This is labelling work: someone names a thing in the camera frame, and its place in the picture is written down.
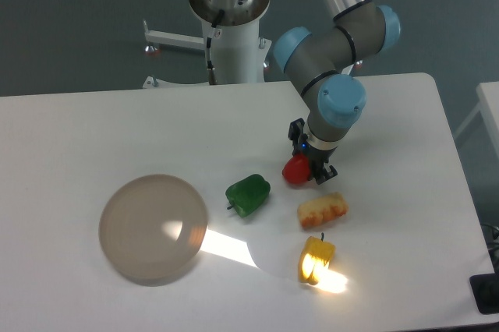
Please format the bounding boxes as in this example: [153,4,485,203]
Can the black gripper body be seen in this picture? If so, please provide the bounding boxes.
[303,142,335,181]

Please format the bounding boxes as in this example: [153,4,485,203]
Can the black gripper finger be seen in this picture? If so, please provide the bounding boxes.
[313,164,338,185]
[288,118,307,155]

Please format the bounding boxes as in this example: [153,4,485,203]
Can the red toy pepper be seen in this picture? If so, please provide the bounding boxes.
[282,154,311,185]

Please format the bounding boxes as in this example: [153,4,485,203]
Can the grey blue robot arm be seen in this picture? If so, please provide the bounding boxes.
[189,0,401,185]

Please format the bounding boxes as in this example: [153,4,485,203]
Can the green toy pepper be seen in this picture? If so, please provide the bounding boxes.
[225,174,271,218]

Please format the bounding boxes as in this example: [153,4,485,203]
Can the yellow toy pepper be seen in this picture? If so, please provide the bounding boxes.
[298,233,336,285]

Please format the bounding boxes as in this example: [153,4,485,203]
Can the toy bread loaf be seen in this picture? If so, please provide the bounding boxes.
[297,192,349,229]

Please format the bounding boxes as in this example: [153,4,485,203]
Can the round brown plate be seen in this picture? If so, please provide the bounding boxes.
[98,175,208,286]

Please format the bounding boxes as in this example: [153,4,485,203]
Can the white side table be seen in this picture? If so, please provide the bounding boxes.
[453,82,498,152]

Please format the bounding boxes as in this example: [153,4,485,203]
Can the black device at edge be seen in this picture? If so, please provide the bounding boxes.
[469,273,498,315]

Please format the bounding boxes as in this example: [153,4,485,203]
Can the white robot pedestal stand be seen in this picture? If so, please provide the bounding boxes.
[141,0,364,90]

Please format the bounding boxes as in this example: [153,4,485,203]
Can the black cable on pedestal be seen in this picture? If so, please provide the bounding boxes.
[205,9,225,86]

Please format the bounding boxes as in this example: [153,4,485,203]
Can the black cables at right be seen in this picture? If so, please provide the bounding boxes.
[480,222,499,270]

